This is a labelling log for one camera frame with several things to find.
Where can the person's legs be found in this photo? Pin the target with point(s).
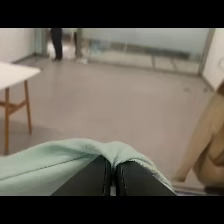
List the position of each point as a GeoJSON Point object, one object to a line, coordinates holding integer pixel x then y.
{"type": "Point", "coordinates": [57, 43]}

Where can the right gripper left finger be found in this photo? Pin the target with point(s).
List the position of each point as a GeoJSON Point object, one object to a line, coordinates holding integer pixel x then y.
{"type": "Point", "coordinates": [91, 178]}

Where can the pale green garment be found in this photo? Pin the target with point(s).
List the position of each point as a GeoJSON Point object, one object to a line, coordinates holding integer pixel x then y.
{"type": "Point", "coordinates": [43, 166]}

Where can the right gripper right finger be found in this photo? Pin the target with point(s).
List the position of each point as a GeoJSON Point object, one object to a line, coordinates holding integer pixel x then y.
{"type": "Point", "coordinates": [140, 181]}

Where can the white table with wooden legs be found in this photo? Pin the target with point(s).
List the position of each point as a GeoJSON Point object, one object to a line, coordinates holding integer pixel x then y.
{"type": "Point", "coordinates": [13, 83]}

